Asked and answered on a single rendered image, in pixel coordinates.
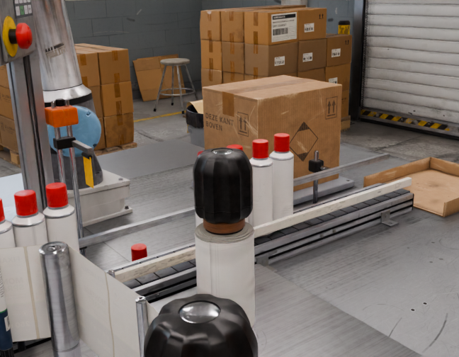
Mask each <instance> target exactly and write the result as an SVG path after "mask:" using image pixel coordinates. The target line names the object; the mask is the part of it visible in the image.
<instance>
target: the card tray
mask: <svg viewBox="0 0 459 357"><path fill-rule="evenodd" d="M406 177H410V178H412V184H411V185H410V186H407V187H405V188H403V189H405V190H408V191H410V193H413V194H414V205H413V207H414V208H418V209H420V210H424V211H427V212H428V213H432V214H435V215H438V216H441V217H447V216H449V215H452V214H453V213H456V212H459V164H457V163H454V162H451V161H446V160H442V159H437V158H434V157H427V158H424V159H420V160H417V161H413V162H410V163H408V164H403V165H401V166H397V167H394V168H391V169H387V170H384V171H380V172H378V173H375V174H371V175H368V176H364V179H363V187H364V188H365V187H367V186H372V185H374V184H377V183H392V182H394V181H398V180H400V179H404V178H406Z"/></svg>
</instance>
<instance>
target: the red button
mask: <svg viewBox="0 0 459 357"><path fill-rule="evenodd" d="M8 37H9V40H10V43H11V44H18V46H19V47H20V48H21V49H28V48H29V47H30V46H31V44H32V41H33V36H32V32H31V29H30V27H29V26H28V25H27V24H26V23H19V24H18V25H17V26H16V29H9V32H8Z"/></svg>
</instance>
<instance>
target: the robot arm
mask: <svg viewBox="0 0 459 357"><path fill-rule="evenodd" d="M32 6H33V17H34V26H35V36H36V40H37V46H38V57H39V63H40V73H41V79H42V89H43V96H44V102H45V108H47V107H51V101H54V100H55V99H57V98H63V99H69V104H70V105H71V106H74V107H76V108H77V112H78V119H79V123H78V124H76V125H72V134H73V137H75V138H76V140H78V141H80V142H82V143H84V144H85V145H88V146H90V147H92V148H93V153H91V154H90V155H91V156H92V159H91V166H92V173H93V186H96V185H98V184H100V183H101V182H102V181H103V172H102V169H101V166H100V164H99V162H98V160H97V157H96V154H95V152H94V148H95V147H96V145H97V144H98V142H99V140H100V137H101V124H100V121H99V119H98V117H97V116H96V111H95V107H94V101H93V97H92V93H91V90H90V89H88V88H87V87H85V86H84V85H83V84H82V80H81V74H80V70H79V64H78V60H77V54H76V50H75V47H74V41H73V37H72V31H71V28H70V24H69V18H68V14H67V8H66V4H65V0H32ZM59 128H60V135H61V137H64V136H67V128H66V126H64V127H59ZM47 131H48V137H49V143H50V154H51V160H52V170H53V176H54V182H55V183H60V172H59V166H58V159H57V149H56V148H54V145H53V138H55V131H54V127H53V126H51V125H48V124H47ZM82 152H83V151H81V150H80V149H77V148H76V147H75V148H74V153H75V159H76V172H77V178H78V185H79V189H83V188H89V187H90V186H88V185H87V184H86V178H85V171H84V158H83V156H82V155H81V153H82ZM62 153H63V160H64V171H65V177H66V184H67V190H73V183H72V172H71V165H70V158H69V148H66V149H63V150H62Z"/></svg>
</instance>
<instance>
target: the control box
mask: <svg viewBox="0 0 459 357"><path fill-rule="evenodd" d="M19 23H26V24H27V25H28V26H29V27H30V29H31V32H32V36H33V41H32V44H31V46H30V47H29V48H28V49H21V48H20V47H19V46H18V44H11V43H10V40H9V29H16V26H17V25H18V24H19ZM35 50H37V43H36V36H35V26H34V20H33V15H32V16H27V17H23V18H16V17H15V11H14V5H13V0H0V66H2V65H5V64H8V63H9V62H12V61H14V60H17V59H20V58H22V57H25V56H26V55H29V54H32V53H33V51H35Z"/></svg>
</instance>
